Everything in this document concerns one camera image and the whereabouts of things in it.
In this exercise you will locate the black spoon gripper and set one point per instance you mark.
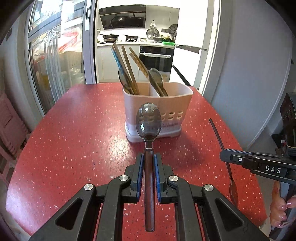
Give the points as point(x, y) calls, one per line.
point(232, 187)

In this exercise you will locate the built-in black oven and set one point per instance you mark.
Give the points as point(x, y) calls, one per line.
point(160, 58)

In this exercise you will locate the glass sliding door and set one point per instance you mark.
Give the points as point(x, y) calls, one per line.
point(60, 48)

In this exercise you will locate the black wok on stove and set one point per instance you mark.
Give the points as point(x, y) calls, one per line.
point(111, 38)

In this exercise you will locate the plain wooden chopstick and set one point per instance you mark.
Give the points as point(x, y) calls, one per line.
point(133, 84)

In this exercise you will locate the beige plastic utensil holder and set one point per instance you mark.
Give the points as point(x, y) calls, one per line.
point(173, 108)

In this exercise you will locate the blue patterned wooden chopstick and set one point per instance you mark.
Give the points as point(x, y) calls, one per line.
point(120, 63)

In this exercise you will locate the white refrigerator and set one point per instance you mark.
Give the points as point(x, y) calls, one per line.
point(196, 36)

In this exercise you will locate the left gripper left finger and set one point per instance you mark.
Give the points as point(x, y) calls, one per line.
point(95, 212)

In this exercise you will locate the person's right hand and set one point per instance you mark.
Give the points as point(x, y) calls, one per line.
point(279, 206)

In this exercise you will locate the black range hood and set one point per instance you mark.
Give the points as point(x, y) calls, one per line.
point(125, 16)

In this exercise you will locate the pink plastic stool stack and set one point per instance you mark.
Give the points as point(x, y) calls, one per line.
point(13, 135)

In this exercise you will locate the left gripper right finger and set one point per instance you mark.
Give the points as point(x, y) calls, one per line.
point(202, 212)

